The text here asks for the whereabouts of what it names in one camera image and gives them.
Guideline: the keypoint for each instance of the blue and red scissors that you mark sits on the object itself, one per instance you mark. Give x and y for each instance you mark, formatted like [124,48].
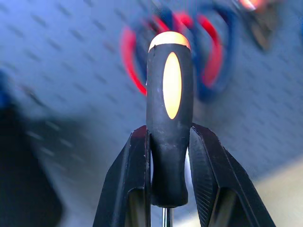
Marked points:
[213,61]

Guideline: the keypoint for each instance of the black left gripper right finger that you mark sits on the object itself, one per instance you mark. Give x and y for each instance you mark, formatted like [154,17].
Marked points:
[213,179]

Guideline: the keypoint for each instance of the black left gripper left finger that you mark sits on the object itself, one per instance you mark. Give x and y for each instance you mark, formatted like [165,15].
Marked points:
[127,179]

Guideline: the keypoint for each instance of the black and orange screwdriver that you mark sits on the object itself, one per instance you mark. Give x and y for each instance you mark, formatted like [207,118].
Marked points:
[170,153]

